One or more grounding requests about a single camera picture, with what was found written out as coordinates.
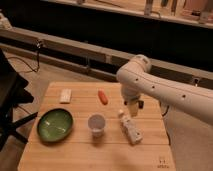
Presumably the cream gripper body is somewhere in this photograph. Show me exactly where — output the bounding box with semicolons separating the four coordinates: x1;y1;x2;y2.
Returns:
127;99;144;117

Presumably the green ceramic bowl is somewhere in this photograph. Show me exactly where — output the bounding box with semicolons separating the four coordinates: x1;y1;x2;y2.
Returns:
37;108;74;143

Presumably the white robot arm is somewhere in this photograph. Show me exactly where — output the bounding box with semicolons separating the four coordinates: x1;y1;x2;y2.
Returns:
116;54;213;125

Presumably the white plastic bottle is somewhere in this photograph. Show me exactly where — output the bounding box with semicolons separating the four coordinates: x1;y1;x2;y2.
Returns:
118;110;142;145

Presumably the orange carrot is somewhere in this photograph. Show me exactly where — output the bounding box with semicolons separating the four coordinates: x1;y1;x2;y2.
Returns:
98;90;108;105

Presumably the clear plastic cup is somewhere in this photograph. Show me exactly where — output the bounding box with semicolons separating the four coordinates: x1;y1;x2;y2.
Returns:
88;114;106;137

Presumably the white rectangular sponge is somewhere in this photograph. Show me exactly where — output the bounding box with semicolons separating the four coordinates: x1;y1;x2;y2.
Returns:
60;89;72;104

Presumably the black chair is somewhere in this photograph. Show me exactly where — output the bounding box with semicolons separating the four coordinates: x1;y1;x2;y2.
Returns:
0;48;37;151

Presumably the black cable on floor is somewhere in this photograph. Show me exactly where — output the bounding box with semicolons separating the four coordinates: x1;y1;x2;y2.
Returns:
4;39;44;74

